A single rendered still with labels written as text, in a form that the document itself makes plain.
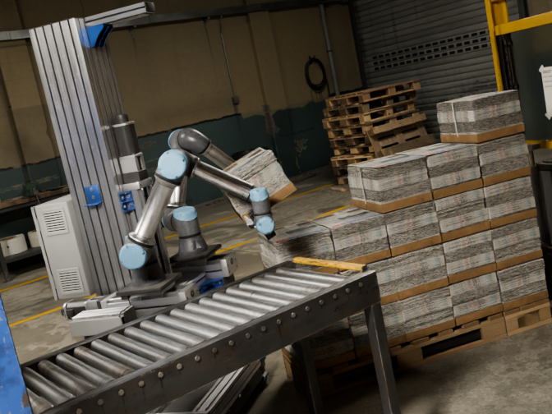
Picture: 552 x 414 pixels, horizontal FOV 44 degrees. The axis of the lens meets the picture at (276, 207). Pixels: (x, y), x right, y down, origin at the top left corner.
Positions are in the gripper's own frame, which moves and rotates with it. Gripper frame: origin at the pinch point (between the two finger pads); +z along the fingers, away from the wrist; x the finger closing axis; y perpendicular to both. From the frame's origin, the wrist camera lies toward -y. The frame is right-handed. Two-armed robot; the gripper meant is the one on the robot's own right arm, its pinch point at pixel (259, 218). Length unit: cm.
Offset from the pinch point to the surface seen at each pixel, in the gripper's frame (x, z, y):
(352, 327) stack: -9, 11, -75
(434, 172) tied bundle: -88, 19, -34
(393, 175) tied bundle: -68, 16, -23
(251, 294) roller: 20, -59, -12
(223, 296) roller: 30, -53, -8
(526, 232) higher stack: -116, 25, -92
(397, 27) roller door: -382, 813, -20
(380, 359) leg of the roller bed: -8, -72, -58
